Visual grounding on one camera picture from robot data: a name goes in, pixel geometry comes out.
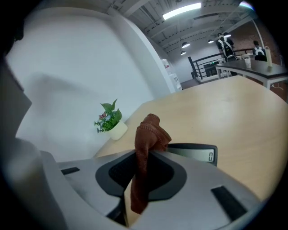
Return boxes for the long ceiling light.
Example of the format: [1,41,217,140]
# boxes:
[162,2,201,20]

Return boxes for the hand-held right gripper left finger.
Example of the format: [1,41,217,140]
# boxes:
[40,149,137,230]

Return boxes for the white and black backpack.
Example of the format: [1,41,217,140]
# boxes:
[252,40,266,57]

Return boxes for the black metal railing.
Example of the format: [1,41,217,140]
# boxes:
[188,48,255,79]

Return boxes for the dark table with white legs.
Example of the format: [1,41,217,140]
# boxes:
[215,58,288,90]

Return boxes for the white water dispenser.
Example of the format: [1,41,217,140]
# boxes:
[168,73,182,92]

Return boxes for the black calculator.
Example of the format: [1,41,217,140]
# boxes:
[165,142,219,167]

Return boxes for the brown cloth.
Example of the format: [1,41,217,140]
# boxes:
[130,113,173,215]

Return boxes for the flowers in cream pot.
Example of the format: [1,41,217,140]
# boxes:
[94,98,128,141]

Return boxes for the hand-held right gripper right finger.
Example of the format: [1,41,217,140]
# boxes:
[126,150,263,230]

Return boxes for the water jug with red label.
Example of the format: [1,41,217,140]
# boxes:
[161,58,173,75]

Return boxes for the white cylindrical bottle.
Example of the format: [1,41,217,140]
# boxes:
[264,46,273,67]

